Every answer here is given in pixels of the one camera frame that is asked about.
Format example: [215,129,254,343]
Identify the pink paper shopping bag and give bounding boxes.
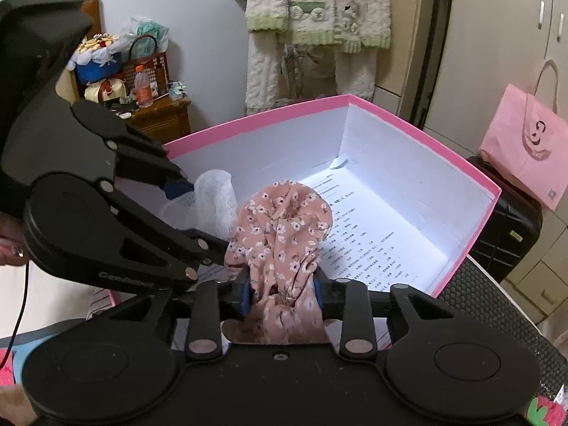
[480,59,567,211]

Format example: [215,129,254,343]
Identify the black suitcase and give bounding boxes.
[468,156,543,283]

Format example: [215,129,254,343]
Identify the orange drink bottle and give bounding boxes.
[134,65,153,108]

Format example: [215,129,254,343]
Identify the woven basket bag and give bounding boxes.
[122,35,170,96]

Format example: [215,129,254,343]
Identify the pink strawberry plush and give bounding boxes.
[525,396,566,426]

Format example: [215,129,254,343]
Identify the cream fleece pajama jacket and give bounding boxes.
[246,0,392,54]

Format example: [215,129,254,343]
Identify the cream fleece pajama pants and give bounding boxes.
[245,32,378,114]

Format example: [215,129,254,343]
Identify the white mesh cloth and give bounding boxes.
[160,169,238,240]

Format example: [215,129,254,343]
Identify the wooden nightstand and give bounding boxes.
[57,0,193,144]

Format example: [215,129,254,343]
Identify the blue flower bouquet box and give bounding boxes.
[66,33,126,84]

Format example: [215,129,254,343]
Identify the person's left hand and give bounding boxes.
[0,213,29,266]

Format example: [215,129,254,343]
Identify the pink cardboard box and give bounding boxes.
[166,95,501,295]

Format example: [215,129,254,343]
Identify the white wardrobe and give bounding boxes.
[391,0,567,325]

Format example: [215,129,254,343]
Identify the pink floral cloth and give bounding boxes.
[225,180,333,345]

